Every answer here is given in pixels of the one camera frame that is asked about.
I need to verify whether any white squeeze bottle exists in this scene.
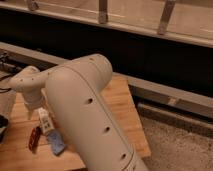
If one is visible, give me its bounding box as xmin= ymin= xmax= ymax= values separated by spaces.
xmin=38 ymin=108 xmax=54 ymax=135

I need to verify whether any blue sponge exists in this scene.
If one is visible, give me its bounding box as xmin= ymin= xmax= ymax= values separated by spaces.
xmin=46 ymin=130 xmax=66 ymax=156

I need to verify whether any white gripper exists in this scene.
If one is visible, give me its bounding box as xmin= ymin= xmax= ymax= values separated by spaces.
xmin=22 ymin=90 xmax=45 ymax=120

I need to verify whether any dark object at left edge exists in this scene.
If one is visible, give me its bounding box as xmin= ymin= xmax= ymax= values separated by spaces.
xmin=0 ymin=115 xmax=9 ymax=143

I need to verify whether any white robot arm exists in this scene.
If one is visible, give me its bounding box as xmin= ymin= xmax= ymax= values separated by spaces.
xmin=9 ymin=54 xmax=148 ymax=171

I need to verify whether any black cable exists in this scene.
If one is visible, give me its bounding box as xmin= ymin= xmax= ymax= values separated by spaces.
xmin=0 ymin=73 xmax=14 ymax=94

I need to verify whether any middle metal bracket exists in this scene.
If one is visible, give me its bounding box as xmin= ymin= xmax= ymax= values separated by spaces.
xmin=98 ymin=0 xmax=108 ymax=24

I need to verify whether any right metal bracket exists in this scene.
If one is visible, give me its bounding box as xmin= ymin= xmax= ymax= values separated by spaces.
xmin=157 ymin=0 xmax=176 ymax=35

